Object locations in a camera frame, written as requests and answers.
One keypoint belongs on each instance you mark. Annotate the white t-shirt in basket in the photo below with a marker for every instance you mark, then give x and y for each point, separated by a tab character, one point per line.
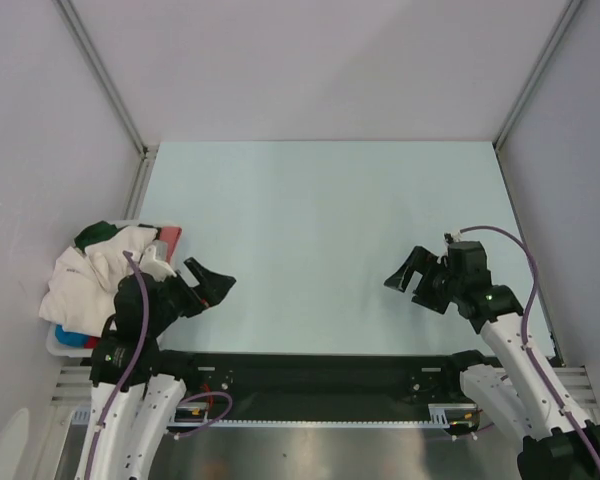
82	287

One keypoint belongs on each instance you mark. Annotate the left aluminium frame post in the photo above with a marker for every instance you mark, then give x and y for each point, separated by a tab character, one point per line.
146	154

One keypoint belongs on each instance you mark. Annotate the white plastic laundry basket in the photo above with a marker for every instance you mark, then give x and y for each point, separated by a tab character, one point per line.
86	277

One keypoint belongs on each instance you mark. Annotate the red t-shirt in basket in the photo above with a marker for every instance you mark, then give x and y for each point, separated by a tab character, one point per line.
91	342

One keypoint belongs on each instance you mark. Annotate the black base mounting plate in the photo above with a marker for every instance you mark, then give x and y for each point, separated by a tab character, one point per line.
320	387

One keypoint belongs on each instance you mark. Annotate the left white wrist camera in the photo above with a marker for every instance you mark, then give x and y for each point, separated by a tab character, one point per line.
154	261

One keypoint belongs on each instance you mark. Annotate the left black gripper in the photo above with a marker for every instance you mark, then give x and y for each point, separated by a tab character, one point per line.
211	287

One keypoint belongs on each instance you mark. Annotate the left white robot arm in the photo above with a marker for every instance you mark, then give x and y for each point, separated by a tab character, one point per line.
136	387

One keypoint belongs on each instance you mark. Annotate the white green raglan t-shirt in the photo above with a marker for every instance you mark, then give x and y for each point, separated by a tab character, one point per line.
100	231

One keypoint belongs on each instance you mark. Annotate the white slotted cable duct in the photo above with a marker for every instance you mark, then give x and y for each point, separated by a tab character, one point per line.
436	421

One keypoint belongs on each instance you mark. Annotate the pink t-shirt in basket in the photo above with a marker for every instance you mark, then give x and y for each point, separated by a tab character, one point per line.
170	235

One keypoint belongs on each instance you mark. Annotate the right aluminium frame post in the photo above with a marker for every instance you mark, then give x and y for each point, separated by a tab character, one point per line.
554	41

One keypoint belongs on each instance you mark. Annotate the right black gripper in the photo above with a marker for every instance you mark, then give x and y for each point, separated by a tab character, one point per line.
424	261

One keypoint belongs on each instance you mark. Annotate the blue t-shirt in basket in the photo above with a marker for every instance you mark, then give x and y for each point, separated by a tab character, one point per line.
70	339

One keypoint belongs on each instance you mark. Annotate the aluminium frame post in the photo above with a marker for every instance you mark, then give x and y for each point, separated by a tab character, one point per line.
146	154
554	41

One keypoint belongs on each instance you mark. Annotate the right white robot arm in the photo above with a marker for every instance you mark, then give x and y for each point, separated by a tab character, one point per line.
555	437

